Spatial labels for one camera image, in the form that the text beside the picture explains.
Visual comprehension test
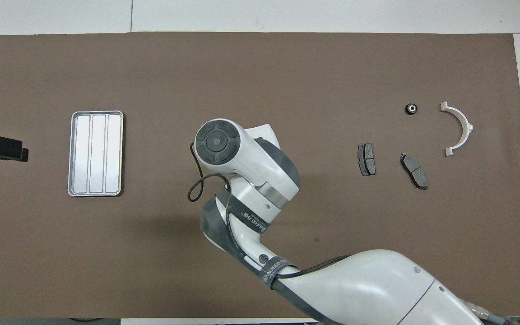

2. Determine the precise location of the black rectangular brake pad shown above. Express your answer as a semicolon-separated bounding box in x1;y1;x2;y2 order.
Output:
357;143;376;176

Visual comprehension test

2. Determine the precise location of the brown table mat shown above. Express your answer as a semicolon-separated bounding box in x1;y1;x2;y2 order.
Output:
0;32;520;319

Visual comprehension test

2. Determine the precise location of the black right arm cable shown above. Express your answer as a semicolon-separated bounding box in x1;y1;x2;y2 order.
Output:
187;142;353;289

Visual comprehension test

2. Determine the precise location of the dark grey angled brake pad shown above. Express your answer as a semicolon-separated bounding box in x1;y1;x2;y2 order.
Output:
400;152;429;190

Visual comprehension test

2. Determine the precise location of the white curved plastic bracket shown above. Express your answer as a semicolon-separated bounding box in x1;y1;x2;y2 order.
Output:
441;102;474;157

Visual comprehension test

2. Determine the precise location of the silver metal tray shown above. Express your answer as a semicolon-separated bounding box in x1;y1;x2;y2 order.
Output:
67;110;125;197

